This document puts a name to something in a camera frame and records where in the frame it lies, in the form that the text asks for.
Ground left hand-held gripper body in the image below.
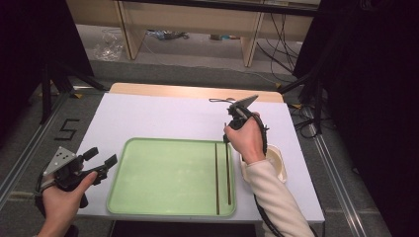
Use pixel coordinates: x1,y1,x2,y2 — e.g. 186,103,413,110
35,146,108,196

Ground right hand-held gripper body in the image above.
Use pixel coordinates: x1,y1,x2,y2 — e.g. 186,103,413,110
226,94,260,130

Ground cream round bowl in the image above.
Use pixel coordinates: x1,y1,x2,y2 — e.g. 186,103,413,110
265,146,284,176

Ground light green plastic tray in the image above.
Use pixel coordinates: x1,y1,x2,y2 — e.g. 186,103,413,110
106,137,237,217

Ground person's right hand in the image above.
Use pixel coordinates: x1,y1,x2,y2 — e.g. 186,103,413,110
223,112,267,166

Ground person's left hand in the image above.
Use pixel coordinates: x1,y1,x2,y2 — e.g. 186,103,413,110
41,171,99,231

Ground black metal stand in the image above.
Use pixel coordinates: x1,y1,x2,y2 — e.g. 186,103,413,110
277,69,326,135
39,61,107,125

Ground light wooden desk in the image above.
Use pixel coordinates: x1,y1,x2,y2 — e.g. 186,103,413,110
64,0,321,68

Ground blue crumpled wrapper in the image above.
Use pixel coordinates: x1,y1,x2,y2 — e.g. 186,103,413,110
145,29,191,41

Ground clear plastic bag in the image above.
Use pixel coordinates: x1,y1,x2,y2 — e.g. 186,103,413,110
93,29,126,62

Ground dark curtain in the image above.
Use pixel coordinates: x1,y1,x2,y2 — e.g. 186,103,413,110
292,0,419,237
0,0,95,149

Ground thin black cord loop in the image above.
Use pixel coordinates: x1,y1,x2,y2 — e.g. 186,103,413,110
209,97,237,105

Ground metal floor rail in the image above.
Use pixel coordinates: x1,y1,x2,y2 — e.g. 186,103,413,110
304,107,370,237
0,86,100,202

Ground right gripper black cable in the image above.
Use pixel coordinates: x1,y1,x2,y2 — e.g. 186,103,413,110
245,110,288,237

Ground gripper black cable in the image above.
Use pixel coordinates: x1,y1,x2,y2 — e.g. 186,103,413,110
245,110,288,237
34,171,48,218

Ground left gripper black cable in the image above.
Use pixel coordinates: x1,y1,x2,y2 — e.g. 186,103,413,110
34,171,48,218

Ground black floor cables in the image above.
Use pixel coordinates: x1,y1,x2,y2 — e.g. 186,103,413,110
289,103,323,140

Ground black hanging cables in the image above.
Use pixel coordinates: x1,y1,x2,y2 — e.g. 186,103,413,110
256,13,299,76

